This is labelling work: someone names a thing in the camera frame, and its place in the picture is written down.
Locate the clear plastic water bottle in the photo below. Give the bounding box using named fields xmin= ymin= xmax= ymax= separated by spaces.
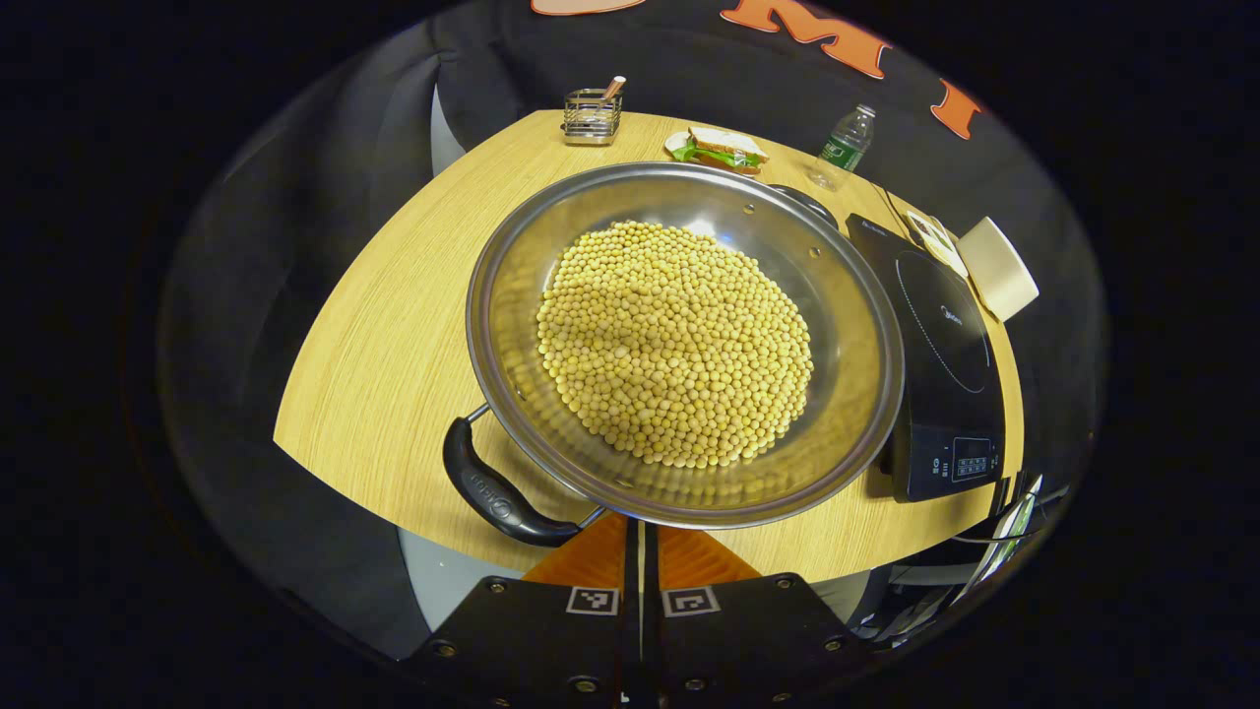
xmin=807 ymin=103 xmax=877 ymax=192

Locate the metal wire utensil holder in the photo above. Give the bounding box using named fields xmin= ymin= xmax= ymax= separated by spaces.
xmin=562 ymin=87 xmax=623 ymax=147

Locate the steel pot with black handles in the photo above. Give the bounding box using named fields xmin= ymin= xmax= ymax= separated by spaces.
xmin=443 ymin=161 xmax=905 ymax=548

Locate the black power cable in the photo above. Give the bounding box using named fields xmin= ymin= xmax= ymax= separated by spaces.
xmin=870 ymin=182 xmax=918 ymax=239

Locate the black induction cooktop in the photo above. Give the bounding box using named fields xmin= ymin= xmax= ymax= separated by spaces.
xmin=847 ymin=214 xmax=1007 ymax=503

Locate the small white tray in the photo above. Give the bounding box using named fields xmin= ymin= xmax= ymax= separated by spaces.
xmin=906 ymin=209 xmax=970 ymax=280

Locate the sandwich with lettuce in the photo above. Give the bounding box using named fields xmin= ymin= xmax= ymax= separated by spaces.
xmin=672 ymin=126 xmax=770 ymax=176

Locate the pile of yellow soybeans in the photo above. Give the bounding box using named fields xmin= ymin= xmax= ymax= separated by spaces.
xmin=536 ymin=221 xmax=815 ymax=469

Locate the black backdrop cloth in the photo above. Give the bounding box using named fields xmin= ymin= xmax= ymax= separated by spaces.
xmin=157 ymin=0 xmax=1108 ymax=661

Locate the white toaster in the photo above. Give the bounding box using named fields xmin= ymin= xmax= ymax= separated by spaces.
xmin=957 ymin=217 xmax=1040 ymax=323

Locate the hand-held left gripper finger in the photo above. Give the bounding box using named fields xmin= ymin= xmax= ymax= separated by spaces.
xmin=399 ymin=512 xmax=642 ymax=709
xmin=642 ymin=522 xmax=877 ymax=709

